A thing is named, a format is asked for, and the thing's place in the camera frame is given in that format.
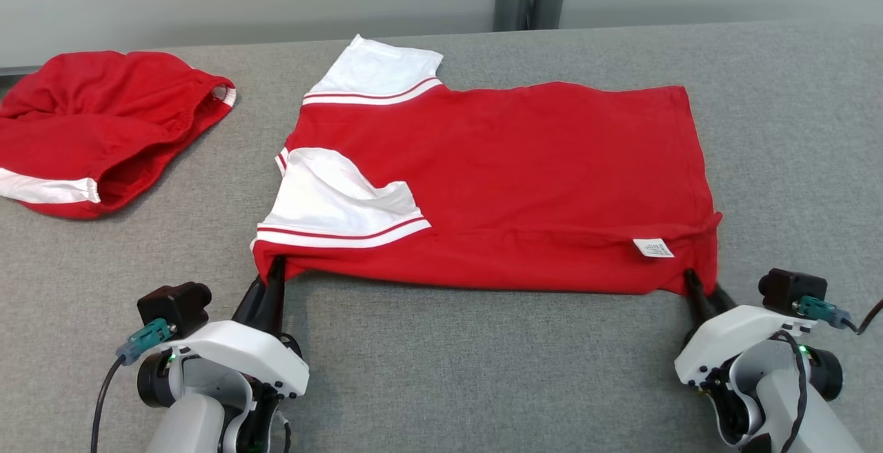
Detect teal camera cable connector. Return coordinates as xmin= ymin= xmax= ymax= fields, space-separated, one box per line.
xmin=115 ymin=318 xmax=177 ymax=367
xmin=793 ymin=296 xmax=854 ymax=330

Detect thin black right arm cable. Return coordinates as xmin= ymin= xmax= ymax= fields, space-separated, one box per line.
xmin=771 ymin=298 xmax=883 ymax=453

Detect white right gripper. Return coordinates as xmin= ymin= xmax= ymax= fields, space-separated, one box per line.
xmin=674 ymin=268 xmax=816 ymax=389

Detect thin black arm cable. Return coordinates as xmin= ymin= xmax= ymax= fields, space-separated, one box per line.
xmin=90 ymin=355 xmax=129 ymax=453
xmin=771 ymin=298 xmax=883 ymax=453

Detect red t-shirt with white sleeves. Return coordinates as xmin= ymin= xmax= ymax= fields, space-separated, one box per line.
xmin=250 ymin=34 xmax=724 ymax=297

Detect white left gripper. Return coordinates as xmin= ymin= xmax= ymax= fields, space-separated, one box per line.
xmin=161 ymin=256 xmax=310 ymax=399

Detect red shorts with white stripe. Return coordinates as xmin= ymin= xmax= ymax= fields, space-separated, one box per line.
xmin=0 ymin=50 xmax=237 ymax=221

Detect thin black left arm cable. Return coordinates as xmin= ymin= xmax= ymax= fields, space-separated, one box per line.
xmin=90 ymin=355 xmax=129 ymax=453

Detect teal right camera cable connector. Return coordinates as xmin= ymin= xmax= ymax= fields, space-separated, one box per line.
xmin=793 ymin=296 xmax=854 ymax=330

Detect teal left camera cable connector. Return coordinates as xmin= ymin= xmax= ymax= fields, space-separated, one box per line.
xmin=115 ymin=318 xmax=177 ymax=367

